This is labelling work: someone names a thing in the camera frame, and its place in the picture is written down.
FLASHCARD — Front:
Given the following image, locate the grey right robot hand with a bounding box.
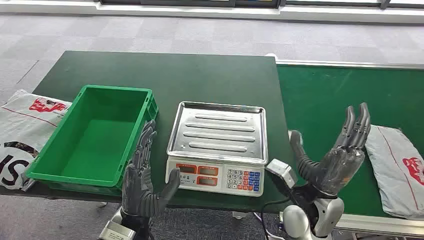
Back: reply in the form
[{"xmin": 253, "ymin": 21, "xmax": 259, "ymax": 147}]
[{"xmin": 289, "ymin": 102, "xmax": 372, "ymax": 200}]

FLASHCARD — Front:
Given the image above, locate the grey plastic mailer package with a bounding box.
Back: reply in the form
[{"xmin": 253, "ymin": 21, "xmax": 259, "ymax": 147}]
[{"xmin": 364, "ymin": 124, "xmax": 424, "ymax": 220}]

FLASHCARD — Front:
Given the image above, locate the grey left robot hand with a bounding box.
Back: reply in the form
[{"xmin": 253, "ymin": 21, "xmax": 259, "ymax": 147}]
[{"xmin": 120, "ymin": 119, "xmax": 182, "ymax": 220}]

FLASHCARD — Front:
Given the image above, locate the large white printed bag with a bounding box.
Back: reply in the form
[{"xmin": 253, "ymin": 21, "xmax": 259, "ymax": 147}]
[{"xmin": 0, "ymin": 89, "xmax": 73, "ymax": 192}]

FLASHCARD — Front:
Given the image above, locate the electronic weighing scale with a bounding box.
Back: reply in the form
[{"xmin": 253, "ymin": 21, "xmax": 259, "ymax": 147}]
[{"xmin": 164, "ymin": 101, "xmax": 269, "ymax": 198}]

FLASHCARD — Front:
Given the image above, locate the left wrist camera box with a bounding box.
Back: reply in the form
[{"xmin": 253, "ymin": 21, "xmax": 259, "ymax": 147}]
[{"xmin": 98, "ymin": 220, "xmax": 137, "ymax": 240}]

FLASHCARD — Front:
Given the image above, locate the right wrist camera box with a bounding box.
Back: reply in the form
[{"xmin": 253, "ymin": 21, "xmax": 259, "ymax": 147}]
[{"xmin": 264, "ymin": 158, "xmax": 299, "ymax": 190}]

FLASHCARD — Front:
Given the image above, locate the green plastic crate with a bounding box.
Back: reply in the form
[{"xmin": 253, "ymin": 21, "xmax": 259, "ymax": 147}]
[{"xmin": 25, "ymin": 84, "xmax": 159, "ymax": 197}]

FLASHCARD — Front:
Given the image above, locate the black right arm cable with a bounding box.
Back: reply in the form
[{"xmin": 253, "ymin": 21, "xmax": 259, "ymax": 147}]
[{"xmin": 259, "ymin": 197, "xmax": 292, "ymax": 240}]

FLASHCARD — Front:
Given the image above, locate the white cable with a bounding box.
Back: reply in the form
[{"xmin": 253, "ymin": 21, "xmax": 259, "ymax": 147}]
[{"xmin": 253, "ymin": 211, "xmax": 286, "ymax": 240}]

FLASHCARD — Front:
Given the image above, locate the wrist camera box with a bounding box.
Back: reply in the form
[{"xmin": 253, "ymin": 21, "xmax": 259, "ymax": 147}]
[
  {"xmin": 264, "ymin": 158, "xmax": 299, "ymax": 190},
  {"xmin": 98, "ymin": 220, "xmax": 137, "ymax": 240}
]

